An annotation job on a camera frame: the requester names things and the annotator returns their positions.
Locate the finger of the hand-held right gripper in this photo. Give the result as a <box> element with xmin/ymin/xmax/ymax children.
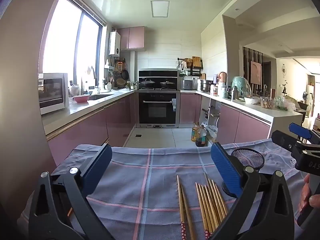
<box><xmin>289</xmin><ymin>122</ymin><xmax>320</xmax><ymax>144</ymax></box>
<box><xmin>271</xmin><ymin>129</ymin><xmax>304</xmax><ymax>155</ymax></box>

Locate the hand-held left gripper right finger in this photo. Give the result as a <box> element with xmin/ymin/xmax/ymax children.
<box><xmin>210</xmin><ymin>142</ymin><xmax>295</xmax><ymax>240</ymax></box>

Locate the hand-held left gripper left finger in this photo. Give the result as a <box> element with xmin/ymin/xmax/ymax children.
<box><xmin>29</xmin><ymin>144</ymin><xmax>113</xmax><ymax>240</ymax></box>

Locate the black mesh utensil holder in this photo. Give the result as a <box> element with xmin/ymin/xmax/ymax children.
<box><xmin>221</xmin><ymin>148</ymin><xmax>266</xmax><ymax>197</ymax></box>

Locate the bundle of wooden chopsticks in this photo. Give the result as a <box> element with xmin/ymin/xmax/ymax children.
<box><xmin>195</xmin><ymin>171</ymin><xmax>229</xmax><ymax>240</ymax></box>

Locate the person's right hand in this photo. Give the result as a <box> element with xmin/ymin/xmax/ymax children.
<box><xmin>299</xmin><ymin>174</ymin><xmax>320</xmax><ymax>214</ymax></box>

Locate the white peninsula countertop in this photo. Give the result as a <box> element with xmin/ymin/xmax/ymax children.
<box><xmin>180</xmin><ymin>89</ymin><xmax>303</xmax><ymax>130</ymax></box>

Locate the bag of greens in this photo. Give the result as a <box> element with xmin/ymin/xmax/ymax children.
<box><xmin>274</xmin><ymin>95</ymin><xmax>297</xmax><ymax>112</ymax></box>

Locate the long pink base cabinet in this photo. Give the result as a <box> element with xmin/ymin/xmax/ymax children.
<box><xmin>47</xmin><ymin>91</ymin><xmax>137</xmax><ymax>167</ymax></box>

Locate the dark oil bottle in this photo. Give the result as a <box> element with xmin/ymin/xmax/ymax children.
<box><xmin>195</xmin><ymin>125</ymin><xmax>207</xmax><ymax>147</ymax></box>

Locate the clear plastic bag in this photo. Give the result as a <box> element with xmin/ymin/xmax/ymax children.
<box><xmin>204</xmin><ymin>124</ymin><xmax>218</xmax><ymax>143</ymax></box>

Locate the pink peninsula cabinet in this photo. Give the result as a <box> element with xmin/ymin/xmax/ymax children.
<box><xmin>215</xmin><ymin>102</ymin><xmax>272</xmax><ymax>145</ymax></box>

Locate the yellow oil bottle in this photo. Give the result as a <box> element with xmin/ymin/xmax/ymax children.
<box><xmin>191</xmin><ymin>122</ymin><xmax>200</xmax><ymax>142</ymax></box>

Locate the blue plaid tablecloth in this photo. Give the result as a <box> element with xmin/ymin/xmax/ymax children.
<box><xmin>17</xmin><ymin>140</ymin><xmax>320</xmax><ymax>240</ymax></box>

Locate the white sink countertop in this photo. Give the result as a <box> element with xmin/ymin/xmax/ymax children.
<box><xmin>41</xmin><ymin>89</ymin><xmax>137</xmax><ymax>135</ymax></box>

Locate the green glass jug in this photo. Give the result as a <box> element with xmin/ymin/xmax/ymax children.
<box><xmin>231</xmin><ymin>76</ymin><xmax>251</xmax><ymax>97</ymax></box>

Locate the small pink base cabinet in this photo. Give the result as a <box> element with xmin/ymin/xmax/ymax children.
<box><xmin>180</xmin><ymin>93</ymin><xmax>202</xmax><ymax>124</ymax></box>

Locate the pink bowl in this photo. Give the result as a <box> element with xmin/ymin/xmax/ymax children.
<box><xmin>72</xmin><ymin>94</ymin><xmax>90</xmax><ymax>103</ymax></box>

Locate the black built-in oven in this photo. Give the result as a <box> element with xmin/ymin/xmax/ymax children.
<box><xmin>138</xmin><ymin>91</ymin><xmax>178</xmax><ymax>125</ymax></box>

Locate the steel stockpot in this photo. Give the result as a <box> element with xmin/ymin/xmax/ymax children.
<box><xmin>200</xmin><ymin>79</ymin><xmax>213</xmax><ymax>92</ymax></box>

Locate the white toaster oven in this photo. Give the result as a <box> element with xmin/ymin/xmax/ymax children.
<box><xmin>38</xmin><ymin>73</ymin><xmax>70</xmax><ymax>115</ymax></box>

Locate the wooden slat partition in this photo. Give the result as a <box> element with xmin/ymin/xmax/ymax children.
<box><xmin>242</xmin><ymin>46</ymin><xmax>264</xmax><ymax>95</ymax></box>

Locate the steel sink faucet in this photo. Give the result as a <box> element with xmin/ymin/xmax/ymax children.
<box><xmin>86</xmin><ymin>65</ymin><xmax>98</xmax><ymax>90</ymax></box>

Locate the black wok with lid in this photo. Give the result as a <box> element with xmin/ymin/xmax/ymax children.
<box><xmin>140</xmin><ymin>78</ymin><xmax>156</xmax><ymax>88</ymax></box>

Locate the black range hood stove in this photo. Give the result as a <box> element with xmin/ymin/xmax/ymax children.
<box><xmin>138</xmin><ymin>69</ymin><xmax>178</xmax><ymax>90</ymax></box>

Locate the white water heater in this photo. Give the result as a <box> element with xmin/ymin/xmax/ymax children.
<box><xmin>108</xmin><ymin>31</ymin><xmax>121</xmax><ymax>56</ymax></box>

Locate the kitchen window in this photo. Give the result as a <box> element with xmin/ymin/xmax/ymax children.
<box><xmin>42</xmin><ymin>0</ymin><xmax>104</xmax><ymax>90</ymax></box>

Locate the ceiling light panel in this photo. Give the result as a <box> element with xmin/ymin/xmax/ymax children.
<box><xmin>150</xmin><ymin>1</ymin><xmax>170</xmax><ymax>18</ymax></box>

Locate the pink wall picture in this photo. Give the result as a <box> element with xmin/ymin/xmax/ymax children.
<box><xmin>250</xmin><ymin>61</ymin><xmax>262</xmax><ymax>85</ymax></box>

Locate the black wall rack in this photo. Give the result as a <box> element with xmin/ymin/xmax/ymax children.
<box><xmin>177</xmin><ymin>56</ymin><xmax>203</xmax><ymax>77</ymax></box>

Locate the pink wall cabinet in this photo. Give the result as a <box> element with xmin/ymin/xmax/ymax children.
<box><xmin>117</xmin><ymin>26</ymin><xmax>145</xmax><ymax>51</ymax></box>

